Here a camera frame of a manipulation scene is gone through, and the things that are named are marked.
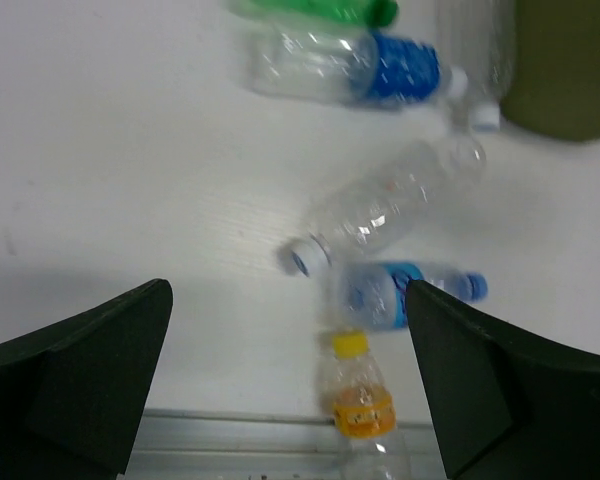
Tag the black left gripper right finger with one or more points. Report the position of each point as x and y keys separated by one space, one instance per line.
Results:
x=505 y=403

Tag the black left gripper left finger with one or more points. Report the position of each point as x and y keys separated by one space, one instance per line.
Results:
x=72 y=394

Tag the clear bottle yellow-orange cap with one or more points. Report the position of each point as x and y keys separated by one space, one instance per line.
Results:
x=354 y=391

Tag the blue cap water bottle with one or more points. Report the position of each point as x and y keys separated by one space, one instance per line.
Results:
x=371 y=296

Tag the clear unlabelled bottle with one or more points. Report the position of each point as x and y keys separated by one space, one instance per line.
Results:
x=380 y=205

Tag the clear bottle blue label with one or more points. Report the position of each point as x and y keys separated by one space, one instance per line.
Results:
x=353 y=68

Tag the olive green mesh bin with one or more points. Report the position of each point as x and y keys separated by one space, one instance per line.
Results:
x=555 y=90

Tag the clear bottle near bin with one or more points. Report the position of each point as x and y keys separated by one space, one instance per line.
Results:
x=479 y=37

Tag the green plastic bottle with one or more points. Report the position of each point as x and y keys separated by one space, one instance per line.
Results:
x=372 y=13

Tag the aluminium frame rail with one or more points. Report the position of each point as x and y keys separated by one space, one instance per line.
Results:
x=189 y=445

